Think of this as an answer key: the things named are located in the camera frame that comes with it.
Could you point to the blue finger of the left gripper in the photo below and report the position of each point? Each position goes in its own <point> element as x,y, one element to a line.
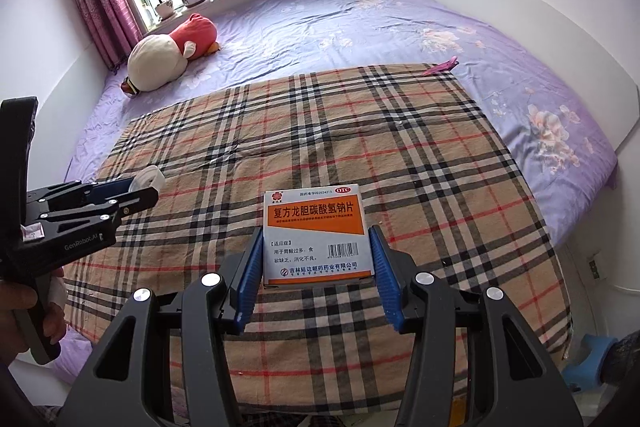
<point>130,203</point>
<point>101,192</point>

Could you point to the purple floral bed sheet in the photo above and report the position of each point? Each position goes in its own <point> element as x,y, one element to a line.
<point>331,89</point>

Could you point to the blue plastic stool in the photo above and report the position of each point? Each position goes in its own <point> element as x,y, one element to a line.
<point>584,373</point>

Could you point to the white headboard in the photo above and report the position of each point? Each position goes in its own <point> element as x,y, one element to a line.
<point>604,87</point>

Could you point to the white round plastic lid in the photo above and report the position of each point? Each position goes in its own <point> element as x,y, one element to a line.
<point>150,176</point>

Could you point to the wall power outlet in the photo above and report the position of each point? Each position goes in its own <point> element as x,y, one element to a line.
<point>593,265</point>

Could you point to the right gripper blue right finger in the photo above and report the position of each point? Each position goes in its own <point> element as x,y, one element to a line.
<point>388,278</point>

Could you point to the red white plush toy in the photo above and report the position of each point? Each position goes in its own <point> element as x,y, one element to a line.
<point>160,59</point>

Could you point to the pink hair clip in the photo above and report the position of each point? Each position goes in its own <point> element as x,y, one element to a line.
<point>442,67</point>

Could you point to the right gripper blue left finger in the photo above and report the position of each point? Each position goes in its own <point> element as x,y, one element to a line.
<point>249,277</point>

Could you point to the orange white medicine box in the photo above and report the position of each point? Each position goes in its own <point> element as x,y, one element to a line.
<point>315,236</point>

